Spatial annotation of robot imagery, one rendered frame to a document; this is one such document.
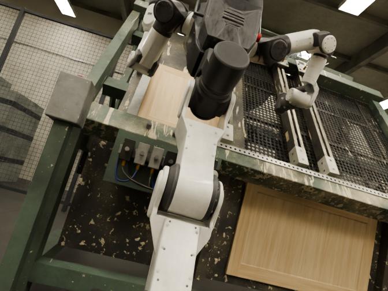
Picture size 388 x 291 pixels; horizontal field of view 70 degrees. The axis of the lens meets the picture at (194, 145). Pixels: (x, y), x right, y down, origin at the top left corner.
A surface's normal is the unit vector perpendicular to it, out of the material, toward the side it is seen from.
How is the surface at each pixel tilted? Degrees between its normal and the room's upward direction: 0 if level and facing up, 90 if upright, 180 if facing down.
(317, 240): 90
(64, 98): 90
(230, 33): 82
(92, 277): 90
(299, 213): 90
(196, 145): 64
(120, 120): 55
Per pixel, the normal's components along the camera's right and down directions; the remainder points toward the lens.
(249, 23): 0.25, -0.25
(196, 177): 0.32, -0.67
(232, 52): 0.29, -0.48
